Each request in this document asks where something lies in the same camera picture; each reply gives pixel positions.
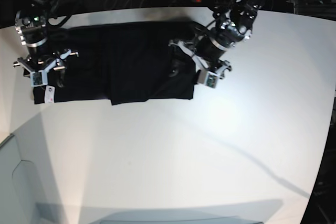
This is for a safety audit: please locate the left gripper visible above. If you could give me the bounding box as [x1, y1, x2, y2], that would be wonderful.
[168, 35, 232, 77]

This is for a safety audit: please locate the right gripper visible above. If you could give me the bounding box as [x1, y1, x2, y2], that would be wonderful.
[13, 43, 79, 88]

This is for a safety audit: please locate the black T-shirt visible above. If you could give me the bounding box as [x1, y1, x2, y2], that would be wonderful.
[33, 22, 197, 105]

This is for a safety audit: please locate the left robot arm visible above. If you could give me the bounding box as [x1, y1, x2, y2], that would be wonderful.
[169, 0, 266, 80]

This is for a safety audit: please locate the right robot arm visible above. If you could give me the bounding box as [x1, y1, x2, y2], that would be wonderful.
[13, 0, 79, 88]

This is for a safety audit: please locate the white clothing label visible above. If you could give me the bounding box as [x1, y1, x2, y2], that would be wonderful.
[44, 86, 55, 103]

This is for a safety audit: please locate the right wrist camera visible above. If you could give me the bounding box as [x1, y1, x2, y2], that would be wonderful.
[29, 70, 48, 87]

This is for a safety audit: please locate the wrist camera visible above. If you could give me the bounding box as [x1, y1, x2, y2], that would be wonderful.
[29, 70, 48, 87]
[197, 70, 219, 88]

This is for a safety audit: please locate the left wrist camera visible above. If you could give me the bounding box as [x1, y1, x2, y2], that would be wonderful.
[197, 70, 219, 88]

